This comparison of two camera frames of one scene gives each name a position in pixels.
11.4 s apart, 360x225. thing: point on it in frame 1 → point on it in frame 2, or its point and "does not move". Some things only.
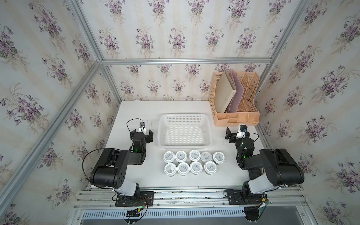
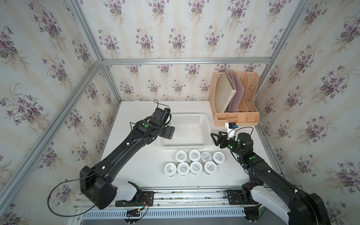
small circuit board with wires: [134, 212] does not move
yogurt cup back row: [181, 156] does not move
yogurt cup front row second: [183, 168] does not move
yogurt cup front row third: [196, 168] does not move
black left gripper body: [146, 139] → [160, 127]
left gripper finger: [151, 133] → [168, 131]
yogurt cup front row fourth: [210, 168] does not move
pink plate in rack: [234, 103] does not move
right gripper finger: [228, 133] → [216, 142]
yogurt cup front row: [170, 169] does not move
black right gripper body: [233, 140] → [231, 144]
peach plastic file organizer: [247, 114] does not move
